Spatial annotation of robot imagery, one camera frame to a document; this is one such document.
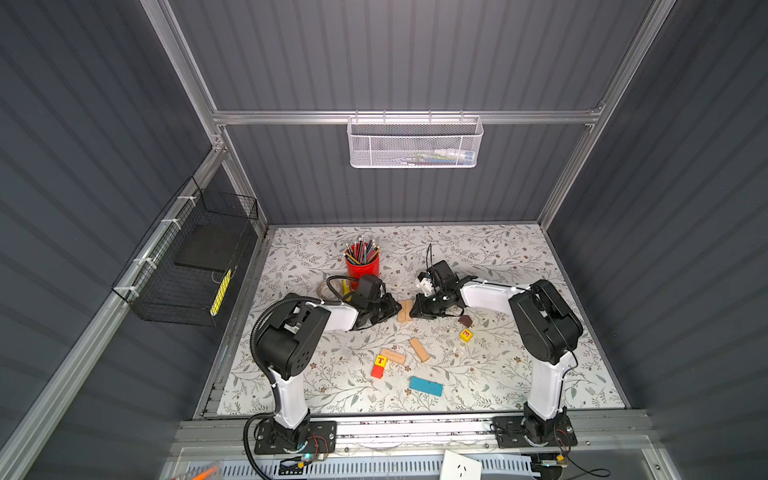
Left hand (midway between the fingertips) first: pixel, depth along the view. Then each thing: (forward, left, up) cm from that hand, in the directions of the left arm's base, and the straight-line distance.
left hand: (403, 307), depth 96 cm
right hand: (-3, -3, -1) cm, 5 cm away
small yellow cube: (-11, -18, +1) cm, 21 cm away
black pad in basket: (+4, +50, +28) cm, 57 cm away
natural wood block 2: (-14, -4, -2) cm, 14 cm away
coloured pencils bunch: (+14, +13, +11) cm, 22 cm away
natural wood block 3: (-16, +4, -1) cm, 16 cm away
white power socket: (-43, -9, +2) cm, 44 cm away
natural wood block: (-2, 0, 0) cm, 2 cm away
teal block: (-24, -4, -2) cm, 24 cm away
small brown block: (-6, -19, -1) cm, 20 cm away
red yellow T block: (-19, +9, -2) cm, 21 cm away
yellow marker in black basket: (-9, +45, +25) cm, 52 cm away
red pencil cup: (+9, +14, +9) cm, 19 cm away
